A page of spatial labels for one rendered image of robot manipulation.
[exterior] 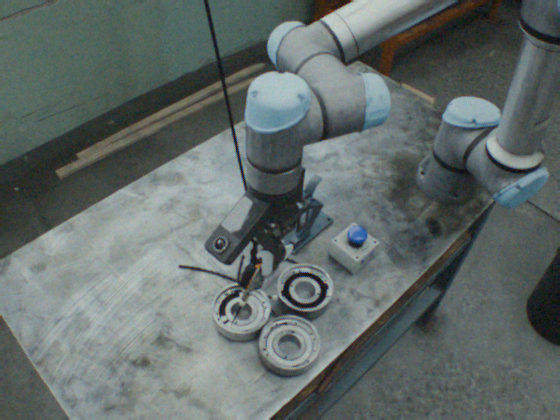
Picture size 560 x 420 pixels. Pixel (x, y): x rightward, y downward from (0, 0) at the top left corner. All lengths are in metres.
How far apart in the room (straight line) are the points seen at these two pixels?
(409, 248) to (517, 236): 1.35
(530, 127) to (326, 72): 0.43
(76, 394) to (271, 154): 0.54
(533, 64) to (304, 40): 0.37
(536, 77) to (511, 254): 1.50
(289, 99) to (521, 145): 0.53
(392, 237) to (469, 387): 0.93
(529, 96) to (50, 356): 0.94
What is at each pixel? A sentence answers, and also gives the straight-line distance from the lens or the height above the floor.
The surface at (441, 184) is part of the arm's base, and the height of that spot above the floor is 0.85.
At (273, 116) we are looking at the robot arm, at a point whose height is 1.27.
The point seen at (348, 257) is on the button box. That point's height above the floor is 0.84.
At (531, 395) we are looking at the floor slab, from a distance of 2.01.
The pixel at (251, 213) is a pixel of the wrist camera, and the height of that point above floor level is 1.09.
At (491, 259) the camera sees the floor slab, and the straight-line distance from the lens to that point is 2.27.
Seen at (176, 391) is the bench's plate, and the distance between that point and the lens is 0.90.
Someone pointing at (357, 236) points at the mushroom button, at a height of 0.87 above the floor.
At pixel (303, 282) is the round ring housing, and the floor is 0.82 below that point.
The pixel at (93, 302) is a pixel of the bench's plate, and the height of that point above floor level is 0.80.
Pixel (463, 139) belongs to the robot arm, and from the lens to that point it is 1.11.
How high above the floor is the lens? 1.63
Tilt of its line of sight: 48 degrees down
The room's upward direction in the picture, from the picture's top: 5 degrees clockwise
